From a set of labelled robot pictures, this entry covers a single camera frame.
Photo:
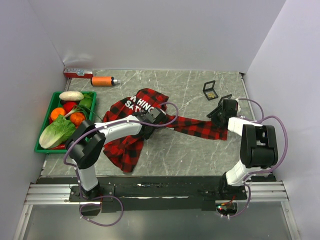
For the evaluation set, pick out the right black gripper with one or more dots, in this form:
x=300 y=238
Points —
x=215 y=122

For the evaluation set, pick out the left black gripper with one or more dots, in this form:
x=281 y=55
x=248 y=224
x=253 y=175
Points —
x=146 y=136

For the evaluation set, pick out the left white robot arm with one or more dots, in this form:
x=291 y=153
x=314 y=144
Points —
x=85 y=145

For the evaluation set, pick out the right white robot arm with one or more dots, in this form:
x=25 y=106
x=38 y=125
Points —
x=258 y=145

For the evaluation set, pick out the black case with gold brooch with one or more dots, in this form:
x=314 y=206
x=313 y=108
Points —
x=209 y=90

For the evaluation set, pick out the black case with orange brooch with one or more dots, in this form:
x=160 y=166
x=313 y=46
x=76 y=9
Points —
x=226 y=97

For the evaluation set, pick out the toy green pepper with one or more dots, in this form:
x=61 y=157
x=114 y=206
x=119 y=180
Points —
x=86 y=102

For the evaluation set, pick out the toy orange pumpkin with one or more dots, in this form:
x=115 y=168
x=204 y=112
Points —
x=77 y=118

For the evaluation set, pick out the orange cylindrical bottle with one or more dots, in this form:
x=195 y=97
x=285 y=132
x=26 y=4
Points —
x=104 y=81

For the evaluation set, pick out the toy red tomato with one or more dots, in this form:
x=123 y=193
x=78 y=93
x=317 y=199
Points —
x=68 y=106

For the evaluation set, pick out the toy white radish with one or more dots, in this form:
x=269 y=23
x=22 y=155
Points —
x=71 y=96

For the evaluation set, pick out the toy red chili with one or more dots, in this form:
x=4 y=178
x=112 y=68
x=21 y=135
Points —
x=59 y=147

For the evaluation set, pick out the toy napa cabbage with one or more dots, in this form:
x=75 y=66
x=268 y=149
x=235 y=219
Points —
x=56 y=133

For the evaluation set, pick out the toy orange fruit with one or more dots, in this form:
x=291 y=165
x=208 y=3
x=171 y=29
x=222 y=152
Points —
x=59 y=111

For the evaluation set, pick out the red rectangular box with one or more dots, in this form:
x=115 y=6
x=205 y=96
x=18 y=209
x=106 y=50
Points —
x=72 y=72

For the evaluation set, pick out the green plastic basket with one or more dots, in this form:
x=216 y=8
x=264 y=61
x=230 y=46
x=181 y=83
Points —
x=55 y=102

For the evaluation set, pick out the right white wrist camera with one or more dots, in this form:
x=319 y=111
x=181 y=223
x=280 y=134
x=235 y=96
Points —
x=238 y=106

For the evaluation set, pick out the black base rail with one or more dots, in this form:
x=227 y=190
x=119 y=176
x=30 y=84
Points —
x=150 y=193

